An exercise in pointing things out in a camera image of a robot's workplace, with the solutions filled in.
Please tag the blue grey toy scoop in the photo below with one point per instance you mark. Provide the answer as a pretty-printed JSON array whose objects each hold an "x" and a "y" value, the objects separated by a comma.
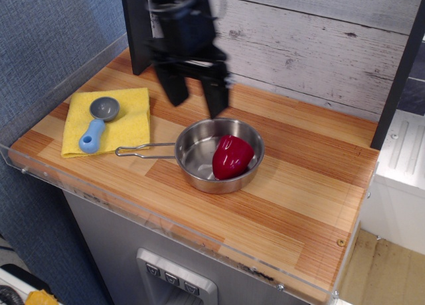
[{"x": 103, "y": 110}]

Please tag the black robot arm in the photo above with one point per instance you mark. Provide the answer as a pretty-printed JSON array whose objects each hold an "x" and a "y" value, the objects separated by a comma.
[{"x": 187, "y": 50}]

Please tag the small steel pot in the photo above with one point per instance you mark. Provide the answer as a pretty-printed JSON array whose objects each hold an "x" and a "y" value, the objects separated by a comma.
[{"x": 194, "y": 148}]

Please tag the right black shelf post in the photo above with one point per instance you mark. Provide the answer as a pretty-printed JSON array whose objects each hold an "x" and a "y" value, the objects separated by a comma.
[{"x": 405, "y": 66}]

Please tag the white ribbed appliance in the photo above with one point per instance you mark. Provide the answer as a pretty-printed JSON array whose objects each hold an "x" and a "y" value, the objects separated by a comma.
[{"x": 394, "y": 207}]

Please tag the yellow black object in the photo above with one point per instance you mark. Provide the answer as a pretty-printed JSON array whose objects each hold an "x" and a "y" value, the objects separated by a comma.
[{"x": 41, "y": 297}]

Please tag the black shelf post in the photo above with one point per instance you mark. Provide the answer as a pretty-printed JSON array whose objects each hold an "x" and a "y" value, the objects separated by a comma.
[
  {"x": 139, "y": 31},
  {"x": 405, "y": 66}
]

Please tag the red toy beet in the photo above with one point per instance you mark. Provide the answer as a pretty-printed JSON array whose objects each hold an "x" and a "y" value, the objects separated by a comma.
[{"x": 231, "y": 157}]

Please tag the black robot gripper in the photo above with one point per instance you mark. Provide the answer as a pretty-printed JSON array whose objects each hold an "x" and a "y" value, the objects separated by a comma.
[{"x": 186, "y": 49}]

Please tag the grey toy fridge cabinet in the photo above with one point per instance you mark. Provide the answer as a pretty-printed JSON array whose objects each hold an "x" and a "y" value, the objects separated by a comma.
[{"x": 133, "y": 252}]

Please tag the left black shelf post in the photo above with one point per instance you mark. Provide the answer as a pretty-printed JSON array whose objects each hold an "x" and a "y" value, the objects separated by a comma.
[{"x": 139, "y": 31}]

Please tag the clear acrylic guard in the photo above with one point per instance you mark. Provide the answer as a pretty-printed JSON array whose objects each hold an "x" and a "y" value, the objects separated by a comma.
[{"x": 71, "y": 240}]

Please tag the silver dispenser panel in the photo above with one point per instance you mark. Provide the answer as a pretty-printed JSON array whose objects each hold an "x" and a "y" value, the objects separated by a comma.
[{"x": 167, "y": 282}]

